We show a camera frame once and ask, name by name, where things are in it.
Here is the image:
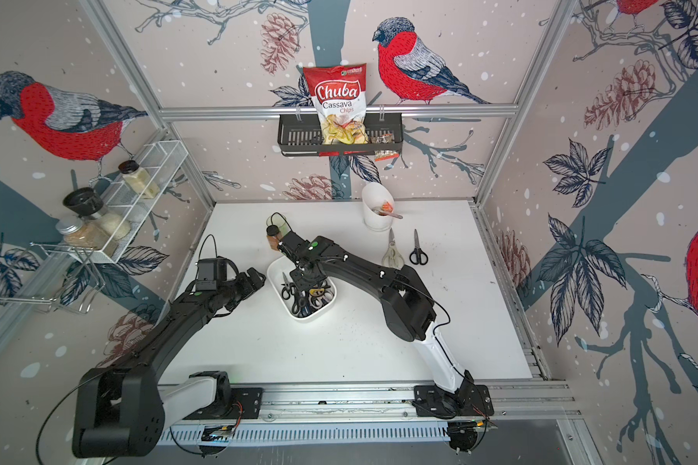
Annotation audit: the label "white plastic storage box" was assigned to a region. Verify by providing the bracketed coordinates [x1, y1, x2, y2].
[267, 258, 337, 323]

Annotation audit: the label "cream handled kitchen scissors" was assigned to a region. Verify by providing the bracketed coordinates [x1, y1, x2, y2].
[382, 229, 404, 269]

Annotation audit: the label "small black scissors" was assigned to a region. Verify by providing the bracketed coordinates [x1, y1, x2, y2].
[409, 230, 428, 265]

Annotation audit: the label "black yellow handled scissors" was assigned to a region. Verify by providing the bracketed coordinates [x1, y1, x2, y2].
[308, 280, 335, 309]

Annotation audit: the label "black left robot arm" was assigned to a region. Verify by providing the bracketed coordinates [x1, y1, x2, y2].
[72, 267, 266, 458]

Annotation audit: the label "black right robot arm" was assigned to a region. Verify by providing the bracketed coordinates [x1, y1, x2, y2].
[268, 231, 494, 420]

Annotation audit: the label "red sweet pepper spice bottle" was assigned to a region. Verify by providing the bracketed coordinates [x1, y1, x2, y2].
[266, 225, 282, 252]

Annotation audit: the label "green glass cup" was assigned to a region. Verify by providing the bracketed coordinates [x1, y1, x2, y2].
[266, 212, 292, 236]

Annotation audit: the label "wooden spoon in cup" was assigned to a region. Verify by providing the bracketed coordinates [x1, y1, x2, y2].
[371, 207, 403, 219]

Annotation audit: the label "white utensil holder cup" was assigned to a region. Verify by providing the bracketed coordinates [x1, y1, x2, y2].
[361, 182, 395, 232]

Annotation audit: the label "small snack packet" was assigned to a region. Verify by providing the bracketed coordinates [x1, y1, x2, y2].
[371, 130, 401, 163]

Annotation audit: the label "spice jar black lid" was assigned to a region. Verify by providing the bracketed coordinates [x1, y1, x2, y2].
[118, 160, 160, 200]

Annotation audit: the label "black pepper grinder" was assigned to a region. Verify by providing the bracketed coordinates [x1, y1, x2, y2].
[62, 187, 131, 240]

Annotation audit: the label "red chuba cassava chips bag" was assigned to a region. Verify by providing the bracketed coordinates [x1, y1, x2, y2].
[304, 64, 370, 145]

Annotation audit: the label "spice jar silver lid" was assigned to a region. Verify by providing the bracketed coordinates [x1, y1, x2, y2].
[55, 216, 110, 250]

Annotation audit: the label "black handled long scissors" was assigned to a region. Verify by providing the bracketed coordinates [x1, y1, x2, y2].
[280, 273, 316, 319]

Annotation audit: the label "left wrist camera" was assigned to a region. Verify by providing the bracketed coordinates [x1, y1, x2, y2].
[195, 257, 228, 293]

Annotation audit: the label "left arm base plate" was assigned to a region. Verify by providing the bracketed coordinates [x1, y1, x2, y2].
[207, 387, 264, 420]

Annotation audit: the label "black wall basket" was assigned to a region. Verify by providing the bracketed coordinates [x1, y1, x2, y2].
[277, 114, 403, 157]

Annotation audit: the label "white wire spice rack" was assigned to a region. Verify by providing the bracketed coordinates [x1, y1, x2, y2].
[77, 139, 188, 264]

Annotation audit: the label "wire wall rack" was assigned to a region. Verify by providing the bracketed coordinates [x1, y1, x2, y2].
[0, 242, 109, 315]

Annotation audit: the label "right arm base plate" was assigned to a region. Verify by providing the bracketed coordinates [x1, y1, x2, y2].
[411, 385, 494, 420]

